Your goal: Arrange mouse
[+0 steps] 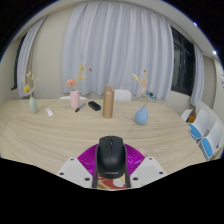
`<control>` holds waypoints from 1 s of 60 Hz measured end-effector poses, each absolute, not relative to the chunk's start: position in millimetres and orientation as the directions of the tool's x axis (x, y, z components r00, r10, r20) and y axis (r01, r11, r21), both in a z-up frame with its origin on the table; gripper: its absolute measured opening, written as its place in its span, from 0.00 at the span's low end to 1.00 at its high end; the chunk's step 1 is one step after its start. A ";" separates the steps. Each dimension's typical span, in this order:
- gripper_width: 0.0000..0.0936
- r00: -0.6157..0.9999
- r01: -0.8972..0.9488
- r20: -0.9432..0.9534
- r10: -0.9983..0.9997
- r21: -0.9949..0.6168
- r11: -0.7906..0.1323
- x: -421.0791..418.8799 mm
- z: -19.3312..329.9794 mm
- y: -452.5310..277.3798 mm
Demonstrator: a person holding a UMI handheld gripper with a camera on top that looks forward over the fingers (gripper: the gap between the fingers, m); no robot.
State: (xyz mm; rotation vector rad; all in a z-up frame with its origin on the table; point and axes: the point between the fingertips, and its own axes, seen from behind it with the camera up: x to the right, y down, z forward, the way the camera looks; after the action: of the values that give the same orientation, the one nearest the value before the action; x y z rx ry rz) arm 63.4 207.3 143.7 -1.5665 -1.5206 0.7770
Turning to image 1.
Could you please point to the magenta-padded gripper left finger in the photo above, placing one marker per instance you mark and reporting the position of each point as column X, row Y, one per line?
column 73, row 170

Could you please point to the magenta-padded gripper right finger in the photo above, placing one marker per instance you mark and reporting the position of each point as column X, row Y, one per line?
column 148, row 170

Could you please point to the green vase with yellow flowers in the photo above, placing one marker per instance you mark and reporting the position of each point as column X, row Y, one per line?
column 33, row 106

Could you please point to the pink vase with orange flowers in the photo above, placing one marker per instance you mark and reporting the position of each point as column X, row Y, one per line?
column 74, row 100

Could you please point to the dark marker pen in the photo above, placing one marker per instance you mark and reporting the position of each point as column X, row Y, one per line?
column 80, row 107

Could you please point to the wide white curtain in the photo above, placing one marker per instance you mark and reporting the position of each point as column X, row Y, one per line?
column 116, row 43

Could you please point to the blue vase with dried flowers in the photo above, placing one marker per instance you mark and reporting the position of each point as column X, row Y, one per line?
column 141, row 116

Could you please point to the copper metal drink bottle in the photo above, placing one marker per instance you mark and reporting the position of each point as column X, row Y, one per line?
column 108, row 101

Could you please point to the small black case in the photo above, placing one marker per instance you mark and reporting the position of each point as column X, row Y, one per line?
column 94, row 106

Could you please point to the white chairs with blue seats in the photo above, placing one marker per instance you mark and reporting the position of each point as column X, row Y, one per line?
column 203, row 128

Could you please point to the black computer mouse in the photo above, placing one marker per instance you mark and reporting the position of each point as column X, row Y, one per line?
column 111, row 156

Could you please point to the dark framed window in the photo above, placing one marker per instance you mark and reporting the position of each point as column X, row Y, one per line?
column 182, row 63
column 15, row 66

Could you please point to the narrow white curtain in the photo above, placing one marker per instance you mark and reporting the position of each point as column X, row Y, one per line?
column 26, row 60
column 197, row 76

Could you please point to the small white remote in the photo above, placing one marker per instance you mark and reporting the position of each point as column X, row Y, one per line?
column 49, row 112

